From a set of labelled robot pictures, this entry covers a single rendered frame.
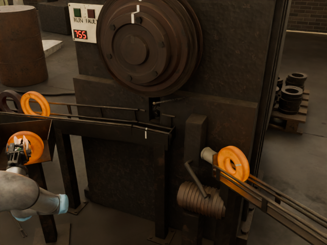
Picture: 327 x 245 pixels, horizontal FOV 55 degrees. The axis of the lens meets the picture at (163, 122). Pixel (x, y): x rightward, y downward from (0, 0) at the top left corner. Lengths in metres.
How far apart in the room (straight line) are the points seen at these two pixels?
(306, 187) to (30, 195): 1.92
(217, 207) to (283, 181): 1.13
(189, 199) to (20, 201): 0.73
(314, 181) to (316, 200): 0.22
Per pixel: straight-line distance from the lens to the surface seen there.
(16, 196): 0.98
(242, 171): 1.25
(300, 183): 2.50
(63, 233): 2.04
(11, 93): 2.02
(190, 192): 1.43
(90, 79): 1.70
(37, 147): 1.53
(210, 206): 1.41
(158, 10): 1.26
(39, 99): 1.88
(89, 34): 1.65
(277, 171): 2.55
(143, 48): 1.25
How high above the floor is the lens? 1.45
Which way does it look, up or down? 28 degrees down
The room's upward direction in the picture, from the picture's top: straight up
